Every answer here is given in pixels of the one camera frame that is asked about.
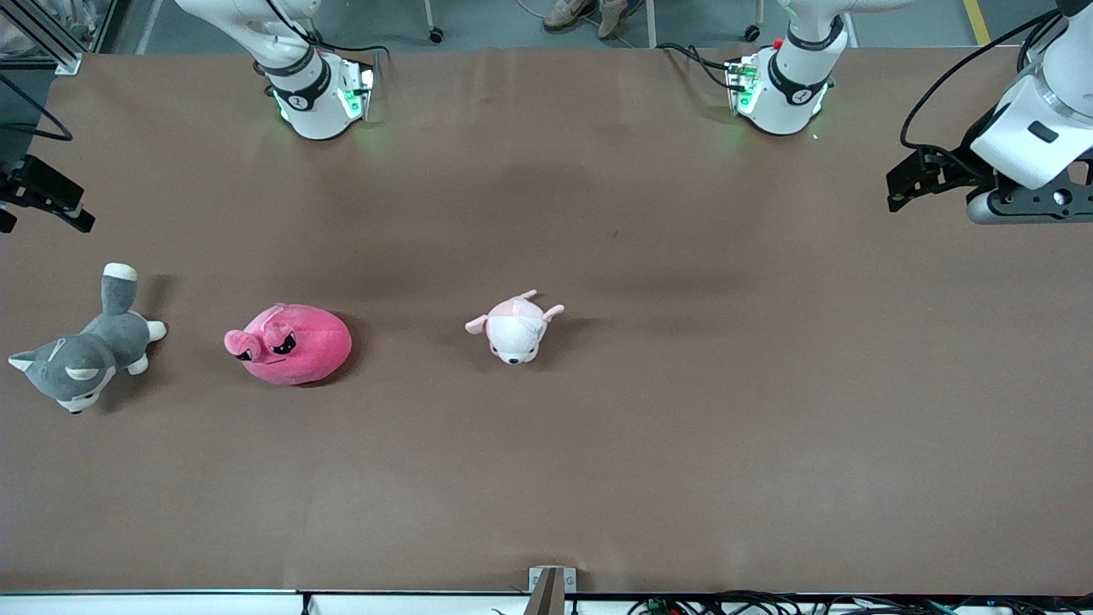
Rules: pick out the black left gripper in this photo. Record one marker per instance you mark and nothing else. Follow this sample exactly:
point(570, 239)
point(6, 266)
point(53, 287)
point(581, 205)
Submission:
point(962, 165)

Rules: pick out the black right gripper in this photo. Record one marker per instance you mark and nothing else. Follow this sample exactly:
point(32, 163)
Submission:
point(19, 184)

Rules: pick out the round hot pink plush toy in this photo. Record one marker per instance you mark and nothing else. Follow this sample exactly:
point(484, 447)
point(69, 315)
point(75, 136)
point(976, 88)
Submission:
point(307, 350)

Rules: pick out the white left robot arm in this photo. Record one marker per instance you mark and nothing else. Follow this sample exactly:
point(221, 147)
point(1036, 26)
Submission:
point(790, 94)

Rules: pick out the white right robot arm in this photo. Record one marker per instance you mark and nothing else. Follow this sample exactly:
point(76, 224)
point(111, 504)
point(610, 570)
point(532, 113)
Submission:
point(312, 111)

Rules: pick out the grey white plush husky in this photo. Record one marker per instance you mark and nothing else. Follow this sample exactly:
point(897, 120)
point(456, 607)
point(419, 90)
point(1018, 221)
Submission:
point(81, 363)

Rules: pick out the black caster wheel with leg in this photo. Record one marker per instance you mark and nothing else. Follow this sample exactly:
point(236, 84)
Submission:
point(751, 33)
point(436, 35)

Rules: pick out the white thin pole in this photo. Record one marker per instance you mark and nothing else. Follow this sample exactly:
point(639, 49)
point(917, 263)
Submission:
point(651, 21)

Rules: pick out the beige shoe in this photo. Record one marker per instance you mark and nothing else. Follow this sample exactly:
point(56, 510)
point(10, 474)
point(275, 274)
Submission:
point(616, 15)
point(568, 13)

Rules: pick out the brown table cover mat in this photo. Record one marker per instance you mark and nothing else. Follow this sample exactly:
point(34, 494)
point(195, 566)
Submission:
point(598, 470)

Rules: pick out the pale pink white plush dog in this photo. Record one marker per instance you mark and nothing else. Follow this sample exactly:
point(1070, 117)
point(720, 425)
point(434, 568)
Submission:
point(512, 333)

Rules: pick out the aluminium frame post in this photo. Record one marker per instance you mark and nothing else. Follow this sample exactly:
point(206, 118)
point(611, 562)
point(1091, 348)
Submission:
point(51, 43)

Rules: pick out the white table edge rail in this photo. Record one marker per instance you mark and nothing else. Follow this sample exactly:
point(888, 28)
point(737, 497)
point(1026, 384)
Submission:
point(171, 603)

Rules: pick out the grey metal camera mount bracket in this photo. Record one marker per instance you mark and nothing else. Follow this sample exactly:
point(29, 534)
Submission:
point(551, 589)

